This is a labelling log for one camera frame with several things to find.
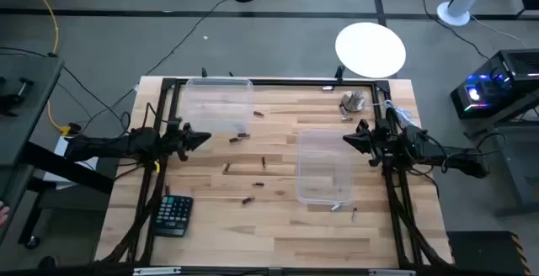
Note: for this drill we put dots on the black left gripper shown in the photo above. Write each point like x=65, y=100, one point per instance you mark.
x=174, y=139

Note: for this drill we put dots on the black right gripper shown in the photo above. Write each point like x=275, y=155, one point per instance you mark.
x=379, y=141

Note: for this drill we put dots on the clear plastic bin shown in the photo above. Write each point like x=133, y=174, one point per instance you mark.
x=219, y=103
x=324, y=166

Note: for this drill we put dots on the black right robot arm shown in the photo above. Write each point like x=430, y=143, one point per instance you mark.
x=463, y=162

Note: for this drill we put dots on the silver metal bell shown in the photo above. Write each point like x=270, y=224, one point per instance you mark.
x=353, y=100

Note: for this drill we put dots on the black calculator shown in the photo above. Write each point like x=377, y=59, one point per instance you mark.
x=172, y=215

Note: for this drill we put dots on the white round disc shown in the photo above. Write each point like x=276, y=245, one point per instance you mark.
x=370, y=49

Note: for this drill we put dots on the white board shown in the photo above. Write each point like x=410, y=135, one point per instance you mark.
x=54, y=179

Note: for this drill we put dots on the white tower fan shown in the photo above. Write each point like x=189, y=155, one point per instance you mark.
x=452, y=13

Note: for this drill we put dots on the grey side table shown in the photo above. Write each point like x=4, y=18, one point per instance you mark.
x=42, y=99

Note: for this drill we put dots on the grey metal stand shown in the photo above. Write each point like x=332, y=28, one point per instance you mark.
x=520, y=175

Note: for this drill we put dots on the black box with hazard stripes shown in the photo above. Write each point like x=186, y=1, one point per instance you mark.
x=480, y=253

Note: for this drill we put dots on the black computer with coloured lights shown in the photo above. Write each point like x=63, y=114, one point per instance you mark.
x=513, y=70

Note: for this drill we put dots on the person's hand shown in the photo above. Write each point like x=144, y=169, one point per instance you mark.
x=2, y=216

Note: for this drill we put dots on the black aluminium table frame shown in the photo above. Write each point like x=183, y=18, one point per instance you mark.
x=286, y=83

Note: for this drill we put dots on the silver metal bracket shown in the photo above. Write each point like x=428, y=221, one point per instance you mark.
x=156, y=271
x=391, y=272

